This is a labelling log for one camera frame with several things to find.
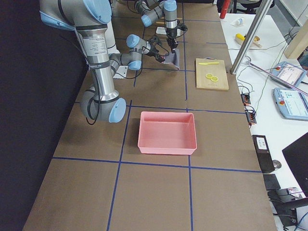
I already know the black power box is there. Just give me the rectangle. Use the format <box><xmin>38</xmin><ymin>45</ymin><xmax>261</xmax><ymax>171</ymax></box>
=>
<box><xmin>252</xmin><ymin>135</ymin><xmax>275</xmax><ymax>174</ymax></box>

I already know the pink plastic bin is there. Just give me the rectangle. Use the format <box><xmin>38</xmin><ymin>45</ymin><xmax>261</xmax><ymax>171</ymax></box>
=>
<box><xmin>138</xmin><ymin>111</ymin><xmax>197</xmax><ymax>155</ymax></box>

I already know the white rack tray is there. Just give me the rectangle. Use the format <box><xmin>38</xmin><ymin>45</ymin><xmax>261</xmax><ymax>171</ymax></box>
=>
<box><xmin>156</xmin><ymin>27</ymin><xmax>167</xmax><ymax>35</ymax></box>

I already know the teach pendant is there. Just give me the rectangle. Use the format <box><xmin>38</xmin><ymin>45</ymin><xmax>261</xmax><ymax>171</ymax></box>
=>
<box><xmin>270</xmin><ymin>61</ymin><xmax>307</xmax><ymax>87</ymax></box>
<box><xmin>273</xmin><ymin>88</ymin><xmax>308</xmax><ymax>121</ymax></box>

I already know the grey wiping cloth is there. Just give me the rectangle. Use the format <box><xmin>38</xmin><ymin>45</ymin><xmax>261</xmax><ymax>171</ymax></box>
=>
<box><xmin>163</xmin><ymin>48</ymin><xmax>180</xmax><ymax>70</ymax></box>

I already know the orange connector block far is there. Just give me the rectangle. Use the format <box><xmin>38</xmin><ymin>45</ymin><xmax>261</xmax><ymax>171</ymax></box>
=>
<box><xmin>241</xmin><ymin>92</ymin><xmax>251</xmax><ymax>106</ymax></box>

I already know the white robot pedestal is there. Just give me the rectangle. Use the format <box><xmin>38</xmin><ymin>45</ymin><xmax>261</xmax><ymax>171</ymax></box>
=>
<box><xmin>102</xmin><ymin>20</ymin><xmax>127</xmax><ymax>79</ymax></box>

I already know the white bottle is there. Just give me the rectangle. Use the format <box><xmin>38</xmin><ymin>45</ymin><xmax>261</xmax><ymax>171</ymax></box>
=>
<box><xmin>231</xmin><ymin>18</ymin><xmax>244</xmax><ymax>27</ymax></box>

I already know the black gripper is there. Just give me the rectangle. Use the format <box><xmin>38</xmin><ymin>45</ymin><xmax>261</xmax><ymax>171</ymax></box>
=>
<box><xmin>148</xmin><ymin>35</ymin><xmax>166</xmax><ymax>63</ymax></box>
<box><xmin>166</xmin><ymin>20</ymin><xmax>187</xmax><ymax>53</ymax></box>

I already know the teach pendant near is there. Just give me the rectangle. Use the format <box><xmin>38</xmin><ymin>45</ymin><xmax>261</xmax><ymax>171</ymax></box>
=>
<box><xmin>273</xmin><ymin>88</ymin><xmax>308</xmax><ymax>121</ymax></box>

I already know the lemon slice near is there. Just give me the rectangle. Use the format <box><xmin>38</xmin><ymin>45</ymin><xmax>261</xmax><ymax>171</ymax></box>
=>
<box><xmin>211</xmin><ymin>76</ymin><xmax>218</xmax><ymax>82</ymax></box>

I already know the wooden cutting board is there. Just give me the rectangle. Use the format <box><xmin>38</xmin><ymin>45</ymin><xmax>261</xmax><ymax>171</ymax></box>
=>
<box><xmin>195</xmin><ymin>58</ymin><xmax>229</xmax><ymax>91</ymax></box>

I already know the red fire extinguisher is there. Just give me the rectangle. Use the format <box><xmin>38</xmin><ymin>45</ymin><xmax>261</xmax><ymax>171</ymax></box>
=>
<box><xmin>219</xmin><ymin>0</ymin><xmax>231</xmax><ymax>19</ymax></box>

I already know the aluminium frame post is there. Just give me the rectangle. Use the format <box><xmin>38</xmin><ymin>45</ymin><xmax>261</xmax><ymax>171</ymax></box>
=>
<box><xmin>230</xmin><ymin>0</ymin><xmax>273</xmax><ymax>75</ymax></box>

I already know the yellow plastic knife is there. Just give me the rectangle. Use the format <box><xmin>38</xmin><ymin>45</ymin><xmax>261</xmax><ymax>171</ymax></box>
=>
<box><xmin>198</xmin><ymin>61</ymin><xmax>219</xmax><ymax>65</ymax></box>

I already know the orange connector block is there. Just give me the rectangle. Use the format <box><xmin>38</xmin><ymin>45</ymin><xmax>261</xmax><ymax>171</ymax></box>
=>
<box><xmin>241</xmin><ymin>92</ymin><xmax>251</xmax><ymax>106</ymax></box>
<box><xmin>244</xmin><ymin>106</ymin><xmax>257</xmax><ymax>125</ymax></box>

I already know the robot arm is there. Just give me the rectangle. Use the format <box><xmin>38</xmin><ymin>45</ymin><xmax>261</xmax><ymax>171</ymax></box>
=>
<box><xmin>39</xmin><ymin>0</ymin><xmax>164</xmax><ymax>123</ymax></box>
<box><xmin>134</xmin><ymin>0</ymin><xmax>188</xmax><ymax>53</ymax></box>

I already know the orange connector block near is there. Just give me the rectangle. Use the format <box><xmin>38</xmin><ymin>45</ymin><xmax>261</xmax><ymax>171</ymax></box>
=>
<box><xmin>244</xmin><ymin>106</ymin><xmax>257</xmax><ymax>125</ymax></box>

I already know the teach pendant far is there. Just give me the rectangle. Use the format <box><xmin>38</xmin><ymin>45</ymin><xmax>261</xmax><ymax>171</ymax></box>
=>
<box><xmin>270</xmin><ymin>61</ymin><xmax>307</xmax><ymax>87</ymax></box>

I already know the black monitor corner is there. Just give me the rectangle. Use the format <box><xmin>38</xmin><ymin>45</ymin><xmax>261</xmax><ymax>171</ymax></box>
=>
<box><xmin>282</xmin><ymin>135</ymin><xmax>308</xmax><ymax>196</ymax></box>

